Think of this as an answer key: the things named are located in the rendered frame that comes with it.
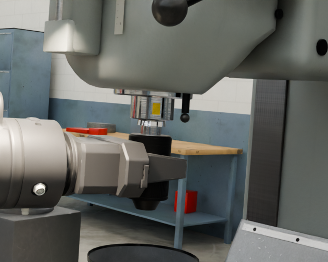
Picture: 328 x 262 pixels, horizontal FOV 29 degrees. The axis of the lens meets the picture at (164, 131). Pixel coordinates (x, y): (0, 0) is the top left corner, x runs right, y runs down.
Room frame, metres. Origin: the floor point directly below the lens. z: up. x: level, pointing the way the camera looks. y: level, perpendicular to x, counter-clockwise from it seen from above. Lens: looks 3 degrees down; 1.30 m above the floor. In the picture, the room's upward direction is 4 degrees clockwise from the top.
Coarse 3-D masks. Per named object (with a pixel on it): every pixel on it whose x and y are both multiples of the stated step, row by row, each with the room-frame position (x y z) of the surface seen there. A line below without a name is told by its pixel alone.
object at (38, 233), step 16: (16, 208) 0.84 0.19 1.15; (32, 208) 0.84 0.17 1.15; (48, 208) 0.87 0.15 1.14; (64, 208) 0.90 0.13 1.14; (0, 224) 0.81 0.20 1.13; (16, 224) 0.80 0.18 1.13; (32, 224) 0.82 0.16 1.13; (48, 224) 0.84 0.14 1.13; (64, 224) 0.87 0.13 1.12; (80, 224) 0.89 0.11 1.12; (0, 240) 0.81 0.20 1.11; (16, 240) 0.80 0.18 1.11; (32, 240) 0.82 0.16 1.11; (48, 240) 0.84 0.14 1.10; (64, 240) 0.87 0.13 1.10; (0, 256) 0.81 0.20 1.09; (16, 256) 0.80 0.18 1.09; (32, 256) 0.82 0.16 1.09; (48, 256) 0.85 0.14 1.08; (64, 256) 0.87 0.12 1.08
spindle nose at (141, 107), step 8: (136, 96) 0.68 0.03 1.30; (136, 104) 0.68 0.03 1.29; (144, 104) 0.67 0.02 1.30; (152, 104) 0.67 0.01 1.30; (160, 104) 0.67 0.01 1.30; (168, 104) 0.68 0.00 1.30; (136, 112) 0.68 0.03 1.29; (144, 112) 0.67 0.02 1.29; (160, 112) 0.67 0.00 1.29; (168, 112) 0.68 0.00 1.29; (160, 120) 0.68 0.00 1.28; (168, 120) 0.68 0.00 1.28
